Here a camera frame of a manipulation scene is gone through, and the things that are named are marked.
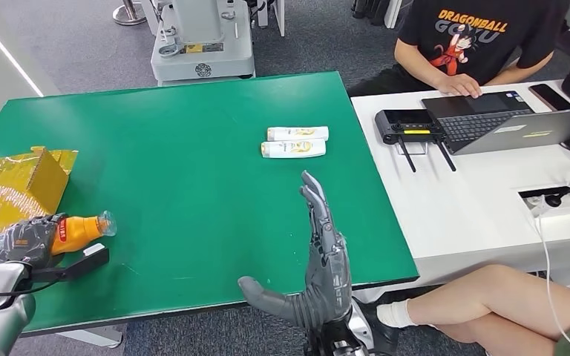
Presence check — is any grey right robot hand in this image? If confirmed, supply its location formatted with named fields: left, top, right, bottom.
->
left=237, top=170, right=354, bottom=335

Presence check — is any person's right hand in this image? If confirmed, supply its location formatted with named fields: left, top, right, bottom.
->
left=434, top=73, right=484, bottom=99

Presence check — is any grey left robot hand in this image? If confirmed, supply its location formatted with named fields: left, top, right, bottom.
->
left=0, top=212, right=67, bottom=270

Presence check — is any orange bottle with clear cap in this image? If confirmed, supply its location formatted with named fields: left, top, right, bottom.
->
left=0, top=211, right=118, bottom=270

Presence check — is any white shampoo bottle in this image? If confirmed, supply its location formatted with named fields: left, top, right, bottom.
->
left=260, top=139, right=327, bottom=159
left=266, top=126, right=330, bottom=142

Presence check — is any person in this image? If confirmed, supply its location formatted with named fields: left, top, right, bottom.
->
left=346, top=0, right=570, bottom=99
left=351, top=264, right=570, bottom=356

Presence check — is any grey laptop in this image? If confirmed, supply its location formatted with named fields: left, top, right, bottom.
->
left=421, top=90, right=570, bottom=156

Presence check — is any yellow cardboard box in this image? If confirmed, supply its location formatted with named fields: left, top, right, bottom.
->
left=0, top=145, right=79, bottom=291

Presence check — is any black remote controller with antennas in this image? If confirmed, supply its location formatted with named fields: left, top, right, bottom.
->
left=374, top=108, right=458, bottom=174

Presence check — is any black smartphone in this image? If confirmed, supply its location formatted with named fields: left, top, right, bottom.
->
left=528, top=83, right=570, bottom=112

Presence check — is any white table foot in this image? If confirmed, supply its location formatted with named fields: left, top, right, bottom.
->
left=54, top=326, right=125, bottom=350

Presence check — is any metal stanchion base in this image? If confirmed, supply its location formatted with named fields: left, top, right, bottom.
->
left=113, top=0, right=148, bottom=27

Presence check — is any white machine base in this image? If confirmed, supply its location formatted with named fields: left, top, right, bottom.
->
left=142, top=0, right=286, bottom=88

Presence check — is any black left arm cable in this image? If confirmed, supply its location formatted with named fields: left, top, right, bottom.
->
left=0, top=277, right=62, bottom=302

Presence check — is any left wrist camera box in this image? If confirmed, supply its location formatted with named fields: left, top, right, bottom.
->
left=31, top=243, right=111, bottom=283

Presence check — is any white cable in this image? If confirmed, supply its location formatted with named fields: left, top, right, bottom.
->
left=533, top=196, right=570, bottom=356

